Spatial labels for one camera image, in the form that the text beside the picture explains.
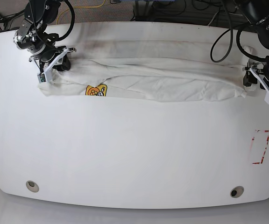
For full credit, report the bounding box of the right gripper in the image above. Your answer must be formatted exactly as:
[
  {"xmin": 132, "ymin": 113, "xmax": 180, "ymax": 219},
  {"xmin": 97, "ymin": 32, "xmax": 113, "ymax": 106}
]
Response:
[{"xmin": 29, "ymin": 46, "xmax": 77, "ymax": 74}]

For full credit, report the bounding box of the left table cable grommet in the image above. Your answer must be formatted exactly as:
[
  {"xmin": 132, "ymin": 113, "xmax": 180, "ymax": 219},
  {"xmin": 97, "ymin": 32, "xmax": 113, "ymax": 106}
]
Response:
[{"xmin": 26, "ymin": 181, "xmax": 39, "ymax": 193}]

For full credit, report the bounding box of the red tape rectangle marking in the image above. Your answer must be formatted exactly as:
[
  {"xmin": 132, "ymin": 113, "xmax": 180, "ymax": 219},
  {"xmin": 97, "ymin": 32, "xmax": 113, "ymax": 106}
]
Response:
[{"xmin": 249, "ymin": 130, "xmax": 269, "ymax": 165}]

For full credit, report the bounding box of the right table cable grommet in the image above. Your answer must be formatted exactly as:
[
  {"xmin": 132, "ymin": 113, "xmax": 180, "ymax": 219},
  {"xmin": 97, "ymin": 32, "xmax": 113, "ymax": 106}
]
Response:
[{"xmin": 230, "ymin": 186, "xmax": 244, "ymax": 198}]

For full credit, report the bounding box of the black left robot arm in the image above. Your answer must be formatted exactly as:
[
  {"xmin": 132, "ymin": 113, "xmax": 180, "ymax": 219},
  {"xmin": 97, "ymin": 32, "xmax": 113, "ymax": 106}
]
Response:
[{"xmin": 234, "ymin": 0, "xmax": 269, "ymax": 91}]

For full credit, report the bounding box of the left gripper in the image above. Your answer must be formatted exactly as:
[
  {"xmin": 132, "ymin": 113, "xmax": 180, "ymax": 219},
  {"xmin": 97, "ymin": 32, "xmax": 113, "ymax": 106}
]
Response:
[{"xmin": 243, "ymin": 62, "xmax": 269, "ymax": 93}]

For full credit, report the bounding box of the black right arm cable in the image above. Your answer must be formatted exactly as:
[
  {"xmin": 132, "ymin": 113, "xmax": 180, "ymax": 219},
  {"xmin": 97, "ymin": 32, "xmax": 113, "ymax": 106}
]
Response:
[{"xmin": 45, "ymin": 0, "xmax": 76, "ymax": 45}]

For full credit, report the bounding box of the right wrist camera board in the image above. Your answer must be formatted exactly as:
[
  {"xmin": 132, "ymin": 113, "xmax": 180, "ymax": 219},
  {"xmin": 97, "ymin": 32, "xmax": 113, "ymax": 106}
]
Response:
[{"xmin": 37, "ymin": 72, "xmax": 52, "ymax": 83}]

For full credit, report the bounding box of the yellow cable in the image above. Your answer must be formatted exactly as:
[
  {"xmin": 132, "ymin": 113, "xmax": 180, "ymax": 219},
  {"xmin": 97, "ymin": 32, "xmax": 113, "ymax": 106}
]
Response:
[{"xmin": 56, "ymin": 0, "xmax": 106, "ymax": 25}]

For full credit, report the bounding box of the white T-shirt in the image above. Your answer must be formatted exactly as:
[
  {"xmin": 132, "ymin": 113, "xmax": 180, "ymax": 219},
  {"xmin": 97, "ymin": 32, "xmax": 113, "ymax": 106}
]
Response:
[{"xmin": 38, "ymin": 22, "xmax": 257, "ymax": 102}]

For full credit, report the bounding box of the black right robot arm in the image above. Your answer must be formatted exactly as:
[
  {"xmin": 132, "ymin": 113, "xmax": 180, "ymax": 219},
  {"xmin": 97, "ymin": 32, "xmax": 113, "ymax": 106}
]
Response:
[{"xmin": 14, "ymin": 0, "xmax": 76, "ymax": 82}]

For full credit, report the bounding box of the table cable grommet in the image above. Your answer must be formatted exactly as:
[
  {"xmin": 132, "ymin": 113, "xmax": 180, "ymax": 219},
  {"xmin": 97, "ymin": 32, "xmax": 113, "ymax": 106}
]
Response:
[
  {"xmin": 26, "ymin": 181, "xmax": 39, "ymax": 193},
  {"xmin": 230, "ymin": 186, "xmax": 244, "ymax": 198}
]

